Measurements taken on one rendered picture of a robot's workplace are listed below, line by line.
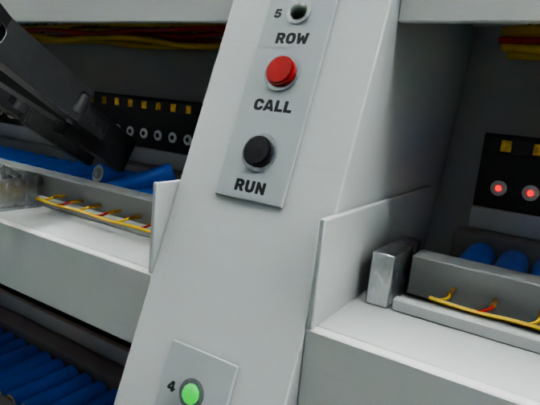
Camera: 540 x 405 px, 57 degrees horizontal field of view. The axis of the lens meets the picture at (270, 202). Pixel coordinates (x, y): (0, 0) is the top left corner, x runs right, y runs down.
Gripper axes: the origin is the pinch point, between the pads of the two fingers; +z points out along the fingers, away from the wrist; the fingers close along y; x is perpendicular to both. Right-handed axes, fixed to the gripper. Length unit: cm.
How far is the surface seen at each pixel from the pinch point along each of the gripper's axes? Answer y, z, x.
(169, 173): -4.6, 5.9, -0.2
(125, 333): -13.2, -1.2, 12.3
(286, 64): -20.1, -6.1, -2.9
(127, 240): -9.4, -0.2, 7.1
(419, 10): -25.5, -5.0, -7.2
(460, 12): -27.4, -5.0, -7.1
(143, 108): 6.0, 9.6, -8.0
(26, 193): 2.2, -0.4, 5.9
